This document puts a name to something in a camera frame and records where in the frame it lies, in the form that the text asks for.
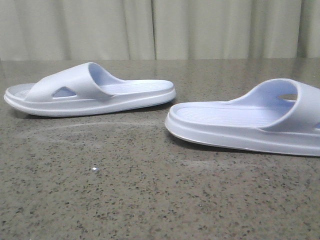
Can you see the light blue slipper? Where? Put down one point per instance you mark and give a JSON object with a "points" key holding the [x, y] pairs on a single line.
{"points": [[87, 89], [277, 116]]}

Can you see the beige curtain backdrop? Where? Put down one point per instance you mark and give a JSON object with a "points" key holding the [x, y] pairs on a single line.
{"points": [[158, 29]]}

